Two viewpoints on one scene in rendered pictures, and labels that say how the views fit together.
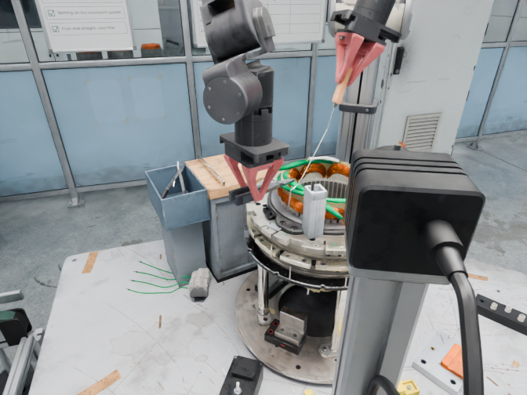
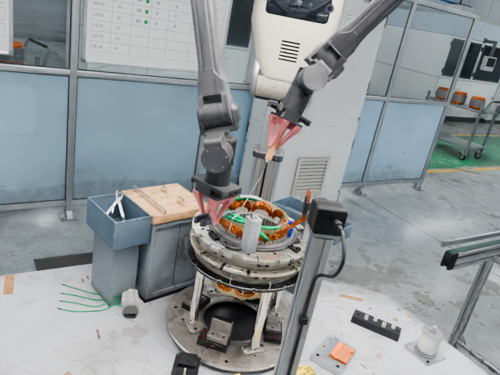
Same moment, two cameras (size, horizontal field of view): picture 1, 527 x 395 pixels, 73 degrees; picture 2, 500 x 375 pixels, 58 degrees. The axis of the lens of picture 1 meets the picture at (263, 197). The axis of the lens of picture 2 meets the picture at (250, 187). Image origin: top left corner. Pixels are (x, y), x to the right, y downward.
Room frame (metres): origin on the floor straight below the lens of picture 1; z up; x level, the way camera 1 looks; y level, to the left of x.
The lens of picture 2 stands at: (-0.40, 0.23, 1.63)
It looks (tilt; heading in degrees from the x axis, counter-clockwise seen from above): 21 degrees down; 342
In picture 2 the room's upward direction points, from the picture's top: 11 degrees clockwise
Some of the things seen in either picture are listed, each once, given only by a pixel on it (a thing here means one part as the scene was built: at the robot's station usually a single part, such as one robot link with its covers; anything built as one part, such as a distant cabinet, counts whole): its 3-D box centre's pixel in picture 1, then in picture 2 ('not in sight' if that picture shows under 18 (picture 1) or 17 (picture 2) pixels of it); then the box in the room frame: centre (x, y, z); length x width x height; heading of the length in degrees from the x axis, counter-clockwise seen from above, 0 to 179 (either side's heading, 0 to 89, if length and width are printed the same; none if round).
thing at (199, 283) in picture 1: (199, 282); (129, 301); (0.70, 0.17, 0.80); 0.10 x 0.05 x 0.04; 1
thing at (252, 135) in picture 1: (253, 128); (218, 174); (0.52, 0.02, 1.28); 0.10 x 0.07 x 0.07; 37
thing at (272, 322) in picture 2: not in sight; (273, 323); (0.57, -0.22, 0.83); 0.05 x 0.04 x 0.02; 163
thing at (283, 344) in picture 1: (285, 335); (213, 339); (0.52, -0.05, 0.81); 0.08 x 0.05 x 0.02; 61
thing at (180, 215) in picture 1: (180, 228); (115, 251); (0.78, 0.22, 0.92); 0.17 x 0.11 x 0.28; 28
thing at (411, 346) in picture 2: not in sight; (430, 338); (0.48, -0.69, 0.83); 0.09 x 0.09 x 0.10; 17
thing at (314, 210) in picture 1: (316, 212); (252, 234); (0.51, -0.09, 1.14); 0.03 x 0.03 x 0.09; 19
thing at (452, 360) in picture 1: (459, 360); (342, 353); (0.47, -0.40, 0.80); 0.07 x 0.05 x 0.01; 132
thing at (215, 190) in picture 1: (232, 171); (166, 202); (0.85, 0.08, 1.05); 0.20 x 0.19 x 0.02; 118
